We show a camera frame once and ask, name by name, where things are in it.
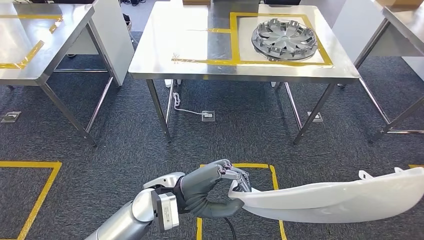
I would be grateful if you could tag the brown cardboard box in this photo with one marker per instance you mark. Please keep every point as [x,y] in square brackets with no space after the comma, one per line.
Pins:
[397,2]
[195,2]

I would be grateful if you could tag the white desk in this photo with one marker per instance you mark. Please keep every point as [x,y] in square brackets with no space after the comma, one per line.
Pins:
[354,30]
[112,39]

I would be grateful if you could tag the white curved plastic part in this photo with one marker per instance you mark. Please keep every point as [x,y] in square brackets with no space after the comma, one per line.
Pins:
[331,202]

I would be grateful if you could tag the grey wheel cover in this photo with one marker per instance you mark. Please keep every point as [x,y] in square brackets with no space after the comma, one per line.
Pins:
[285,39]

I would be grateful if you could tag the yellow tape bench outline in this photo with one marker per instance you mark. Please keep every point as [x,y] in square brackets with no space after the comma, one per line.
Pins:
[234,39]
[33,16]

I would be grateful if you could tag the white power strip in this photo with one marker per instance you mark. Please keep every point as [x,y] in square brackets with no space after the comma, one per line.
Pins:
[169,82]

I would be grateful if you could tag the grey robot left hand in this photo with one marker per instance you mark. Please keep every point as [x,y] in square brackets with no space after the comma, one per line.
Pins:
[198,188]

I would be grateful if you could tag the stainless steel workbench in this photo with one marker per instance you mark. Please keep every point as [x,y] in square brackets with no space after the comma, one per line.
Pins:
[407,23]
[33,33]
[185,33]

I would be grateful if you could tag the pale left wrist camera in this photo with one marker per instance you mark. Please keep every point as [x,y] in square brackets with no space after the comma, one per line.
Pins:
[167,212]

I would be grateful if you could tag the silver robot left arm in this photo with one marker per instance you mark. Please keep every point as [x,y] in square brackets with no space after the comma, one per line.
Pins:
[119,225]

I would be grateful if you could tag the metal floor outlet box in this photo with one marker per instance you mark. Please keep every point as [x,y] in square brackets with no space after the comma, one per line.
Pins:
[208,116]
[10,117]
[318,117]

